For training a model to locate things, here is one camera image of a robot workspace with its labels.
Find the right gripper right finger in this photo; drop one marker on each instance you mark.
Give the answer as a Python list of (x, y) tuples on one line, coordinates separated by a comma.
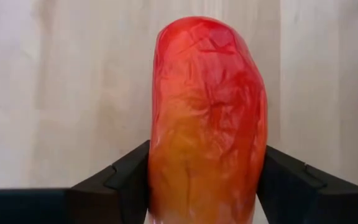
[(294, 193)]

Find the red orange mango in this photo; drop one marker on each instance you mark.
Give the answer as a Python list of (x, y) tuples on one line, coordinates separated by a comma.
[(207, 124)]

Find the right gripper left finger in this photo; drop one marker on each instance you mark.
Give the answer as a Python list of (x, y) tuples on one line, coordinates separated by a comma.
[(120, 193)]

